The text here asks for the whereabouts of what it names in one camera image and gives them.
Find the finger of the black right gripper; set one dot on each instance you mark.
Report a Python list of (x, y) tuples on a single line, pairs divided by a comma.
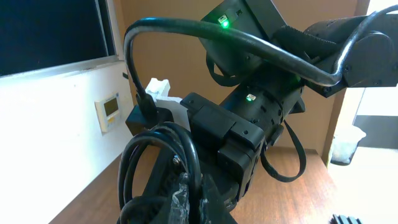
[(164, 175)]

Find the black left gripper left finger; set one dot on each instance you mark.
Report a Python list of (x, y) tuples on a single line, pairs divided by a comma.
[(176, 208)]

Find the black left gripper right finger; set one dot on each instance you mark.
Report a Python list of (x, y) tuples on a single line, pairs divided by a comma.
[(212, 208)]

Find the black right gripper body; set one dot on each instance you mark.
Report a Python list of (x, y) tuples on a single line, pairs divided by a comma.
[(229, 138)]

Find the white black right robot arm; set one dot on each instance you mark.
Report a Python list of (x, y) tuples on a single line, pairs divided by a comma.
[(267, 63)]

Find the translucent plastic cup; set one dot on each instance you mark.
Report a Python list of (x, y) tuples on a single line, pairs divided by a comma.
[(344, 144)]

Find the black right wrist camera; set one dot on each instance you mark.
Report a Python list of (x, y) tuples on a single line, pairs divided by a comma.
[(137, 123)]

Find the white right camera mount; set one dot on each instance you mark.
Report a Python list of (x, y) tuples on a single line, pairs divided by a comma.
[(159, 91)]

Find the white wall thermostat panel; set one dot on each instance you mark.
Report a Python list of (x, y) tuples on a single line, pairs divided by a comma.
[(108, 112)]

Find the dark wall window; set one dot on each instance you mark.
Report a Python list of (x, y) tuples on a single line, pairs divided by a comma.
[(37, 34)]

